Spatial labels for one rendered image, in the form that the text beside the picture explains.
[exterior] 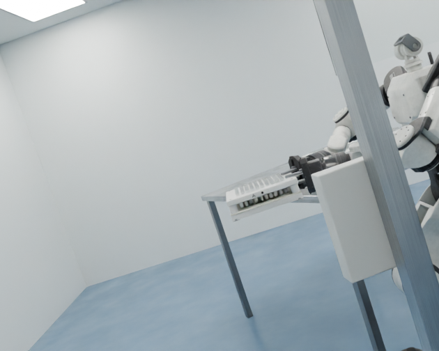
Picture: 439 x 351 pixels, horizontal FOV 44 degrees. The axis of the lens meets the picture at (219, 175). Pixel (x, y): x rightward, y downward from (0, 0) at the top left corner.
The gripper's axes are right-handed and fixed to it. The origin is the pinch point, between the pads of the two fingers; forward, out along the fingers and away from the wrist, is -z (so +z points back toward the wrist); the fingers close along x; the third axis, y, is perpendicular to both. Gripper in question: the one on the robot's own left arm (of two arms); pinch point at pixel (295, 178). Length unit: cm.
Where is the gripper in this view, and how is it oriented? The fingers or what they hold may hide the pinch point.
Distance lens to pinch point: 185.9
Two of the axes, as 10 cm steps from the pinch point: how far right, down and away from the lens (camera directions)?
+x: 3.0, 9.5, 0.9
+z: 9.4, -2.8, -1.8
